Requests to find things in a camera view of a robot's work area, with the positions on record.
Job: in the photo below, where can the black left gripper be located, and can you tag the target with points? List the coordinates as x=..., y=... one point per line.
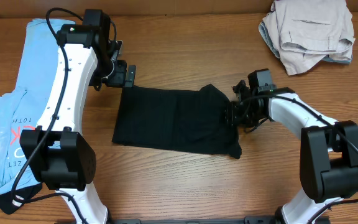
x=129, y=75

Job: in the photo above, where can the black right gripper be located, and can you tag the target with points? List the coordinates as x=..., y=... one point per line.
x=230, y=115

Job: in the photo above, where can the black t-shirt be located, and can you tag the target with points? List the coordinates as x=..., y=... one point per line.
x=176, y=120

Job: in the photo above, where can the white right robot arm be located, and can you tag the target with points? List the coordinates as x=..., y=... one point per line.
x=328, y=150

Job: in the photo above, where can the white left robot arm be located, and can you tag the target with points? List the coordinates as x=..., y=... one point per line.
x=56, y=151

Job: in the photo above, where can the beige folded shirt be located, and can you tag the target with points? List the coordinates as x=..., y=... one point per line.
x=301, y=33

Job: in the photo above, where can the light blue printed t-shirt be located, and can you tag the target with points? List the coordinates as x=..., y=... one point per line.
x=22, y=108

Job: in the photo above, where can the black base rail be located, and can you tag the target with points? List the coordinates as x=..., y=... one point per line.
x=197, y=221

